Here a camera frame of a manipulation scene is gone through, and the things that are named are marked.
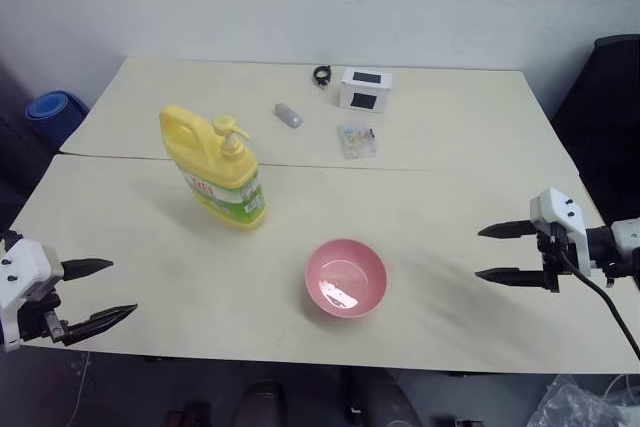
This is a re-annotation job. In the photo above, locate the clear crumpled plastic bag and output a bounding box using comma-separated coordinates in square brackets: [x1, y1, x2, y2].
[526, 373, 640, 427]

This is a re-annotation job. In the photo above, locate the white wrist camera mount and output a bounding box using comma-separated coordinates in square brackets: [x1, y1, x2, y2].
[0, 238, 65, 354]
[529, 187, 594, 278]

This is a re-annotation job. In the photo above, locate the clear bag of small parts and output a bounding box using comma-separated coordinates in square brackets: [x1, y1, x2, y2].
[335, 122, 382, 161]

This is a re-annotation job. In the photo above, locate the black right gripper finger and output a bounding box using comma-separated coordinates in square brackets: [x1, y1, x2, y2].
[474, 266, 549, 293]
[477, 218, 539, 242]

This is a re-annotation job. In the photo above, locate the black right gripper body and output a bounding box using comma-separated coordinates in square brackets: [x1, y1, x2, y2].
[535, 225, 572, 294]

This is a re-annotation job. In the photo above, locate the black chair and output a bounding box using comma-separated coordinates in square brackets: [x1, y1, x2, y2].
[548, 33, 640, 229]

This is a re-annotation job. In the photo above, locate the black coiled strap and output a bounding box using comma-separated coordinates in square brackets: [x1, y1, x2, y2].
[311, 64, 336, 90]

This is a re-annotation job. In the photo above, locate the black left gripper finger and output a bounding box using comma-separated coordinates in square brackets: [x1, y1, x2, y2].
[63, 303, 139, 347]
[61, 258, 115, 284]

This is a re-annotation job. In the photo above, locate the blue rolled foam mat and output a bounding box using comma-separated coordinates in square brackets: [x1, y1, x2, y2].
[25, 90, 91, 154]

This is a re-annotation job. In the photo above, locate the thin white cable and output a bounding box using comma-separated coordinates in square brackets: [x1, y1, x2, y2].
[68, 350, 92, 423]

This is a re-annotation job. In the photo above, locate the white box with black patches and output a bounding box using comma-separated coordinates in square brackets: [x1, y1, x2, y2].
[337, 66, 394, 115]

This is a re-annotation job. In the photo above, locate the pink bowl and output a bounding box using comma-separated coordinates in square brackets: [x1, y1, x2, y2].
[304, 238, 390, 320]

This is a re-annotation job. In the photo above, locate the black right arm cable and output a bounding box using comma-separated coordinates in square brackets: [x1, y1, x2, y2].
[549, 229, 640, 356]

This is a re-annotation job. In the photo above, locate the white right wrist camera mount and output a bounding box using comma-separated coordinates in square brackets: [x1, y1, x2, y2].
[529, 187, 594, 278]

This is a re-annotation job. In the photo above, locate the small grey translucent case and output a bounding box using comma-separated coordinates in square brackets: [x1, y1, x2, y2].
[273, 102, 306, 129]

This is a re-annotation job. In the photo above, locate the dark rounded shape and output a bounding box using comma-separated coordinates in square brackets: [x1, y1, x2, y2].
[233, 378, 287, 427]

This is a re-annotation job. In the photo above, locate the yellow detergent bottle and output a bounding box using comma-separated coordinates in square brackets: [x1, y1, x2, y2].
[158, 104, 270, 233]

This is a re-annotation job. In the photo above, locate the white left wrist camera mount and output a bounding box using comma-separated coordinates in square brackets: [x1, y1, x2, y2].
[0, 238, 65, 354]

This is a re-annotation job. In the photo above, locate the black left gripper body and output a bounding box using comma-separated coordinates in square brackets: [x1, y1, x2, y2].
[16, 290, 72, 347]

